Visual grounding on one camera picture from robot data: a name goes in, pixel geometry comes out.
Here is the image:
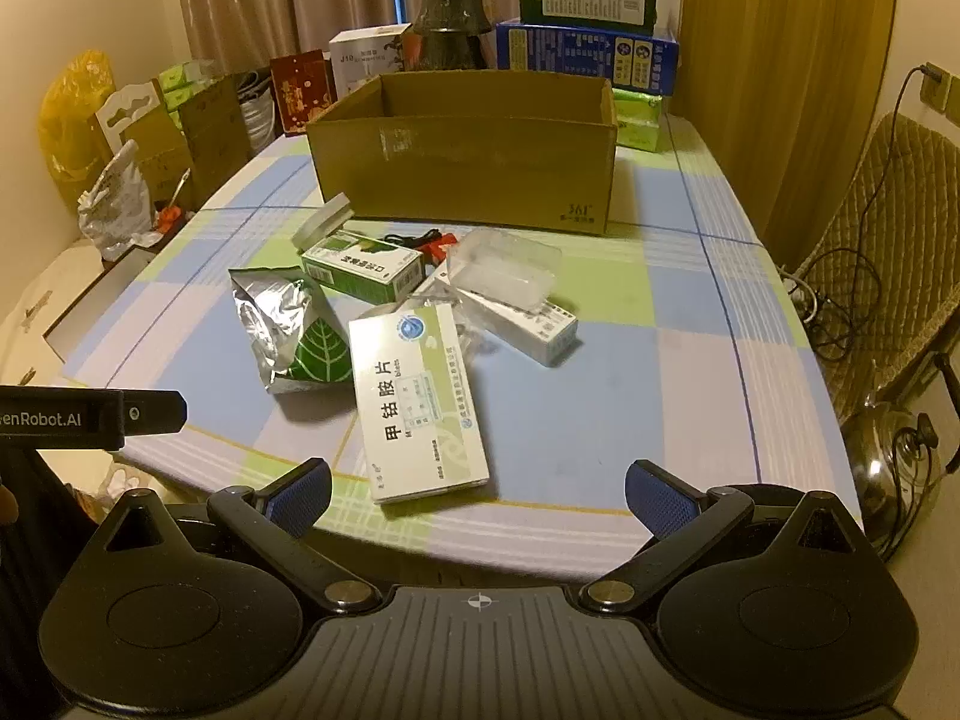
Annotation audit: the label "wall socket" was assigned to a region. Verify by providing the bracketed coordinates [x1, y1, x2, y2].
[918, 63, 955, 115]

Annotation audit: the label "silver foil pouch green leaf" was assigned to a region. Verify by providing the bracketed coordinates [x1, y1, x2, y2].
[228, 265, 354, 396]

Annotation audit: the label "white cardboard hanger card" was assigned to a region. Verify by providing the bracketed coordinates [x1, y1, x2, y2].
[93, 82, 167, 160]

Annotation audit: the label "white parrot print ointment box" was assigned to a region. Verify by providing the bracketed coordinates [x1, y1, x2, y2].
[433, 270, 581, 368]

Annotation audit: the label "white power strip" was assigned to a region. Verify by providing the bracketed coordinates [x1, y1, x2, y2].
[783, 273, 820, 317]

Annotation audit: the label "yellow-brown wooden panel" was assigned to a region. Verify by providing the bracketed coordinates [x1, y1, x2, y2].
[679, 0, 901, 271]

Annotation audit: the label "small green tissue packs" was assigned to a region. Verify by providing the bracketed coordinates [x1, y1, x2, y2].
[157, 59, 216, 115]

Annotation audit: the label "brown cardboard box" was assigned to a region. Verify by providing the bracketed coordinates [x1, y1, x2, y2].
[304, 70, 620, 238]

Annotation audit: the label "stacked dark glass bowls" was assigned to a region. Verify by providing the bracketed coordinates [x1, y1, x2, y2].
[408, 0, 493, 74]

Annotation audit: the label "brown cardboard carton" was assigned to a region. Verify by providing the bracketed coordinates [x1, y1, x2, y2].
[123, 74, 253, 212]

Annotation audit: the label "yellow plastic bag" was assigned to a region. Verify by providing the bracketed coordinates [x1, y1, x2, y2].
[37, 49, 118, 205]

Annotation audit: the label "crumpled white plastic bag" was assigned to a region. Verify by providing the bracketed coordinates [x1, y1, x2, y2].
[78, 138, 163, 264]

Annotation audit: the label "white humidifier box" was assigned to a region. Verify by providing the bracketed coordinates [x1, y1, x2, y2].
[329, 23, 414, 99]

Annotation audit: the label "chair with quilted cover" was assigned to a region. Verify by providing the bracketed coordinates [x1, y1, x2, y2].
[793, 112, 960, 422]

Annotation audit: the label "green tissue pack bundle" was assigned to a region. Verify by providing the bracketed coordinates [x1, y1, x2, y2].
[610, 87, 665, 155]

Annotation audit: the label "stainless steel kettle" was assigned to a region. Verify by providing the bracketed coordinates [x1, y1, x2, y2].
[839, 397, 960, 565]

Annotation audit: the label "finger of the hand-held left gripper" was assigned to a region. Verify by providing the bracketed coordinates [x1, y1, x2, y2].
[120, 389, 189, 437]

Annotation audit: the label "red handled screwdriver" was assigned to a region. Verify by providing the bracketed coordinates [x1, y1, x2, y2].
[153, 172, 190, 231]

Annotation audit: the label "clear plastic box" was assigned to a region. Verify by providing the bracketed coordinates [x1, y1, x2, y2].
[448, 230, 564, 316]

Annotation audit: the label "large white medicine box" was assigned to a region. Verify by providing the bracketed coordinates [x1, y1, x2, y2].
[348, 304, 491, 504]

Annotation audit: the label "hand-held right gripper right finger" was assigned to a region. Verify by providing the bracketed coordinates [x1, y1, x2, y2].
[577, 460, 886, 616]

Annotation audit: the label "black power cable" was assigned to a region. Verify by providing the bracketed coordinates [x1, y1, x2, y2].
[805, 66, 940, 362]

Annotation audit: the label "green and white medicine box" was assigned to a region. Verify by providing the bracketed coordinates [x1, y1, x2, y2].
[300, 232, 425, 305]

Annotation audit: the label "red gift box gold print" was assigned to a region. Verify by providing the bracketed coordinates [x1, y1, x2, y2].
[269, 49, 335, 138]

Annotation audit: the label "white cabinet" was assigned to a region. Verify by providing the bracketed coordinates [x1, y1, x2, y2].
[0, 236, 155, 391]

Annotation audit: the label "large blue box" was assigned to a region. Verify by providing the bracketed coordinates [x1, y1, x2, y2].
[494, 18, 680, 96]

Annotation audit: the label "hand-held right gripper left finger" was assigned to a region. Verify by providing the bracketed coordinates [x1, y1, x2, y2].
[75, 457, 380, 616]

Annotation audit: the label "black and white shopping bag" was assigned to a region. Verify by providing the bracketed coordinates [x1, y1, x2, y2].
[235, 70, 279, 160]

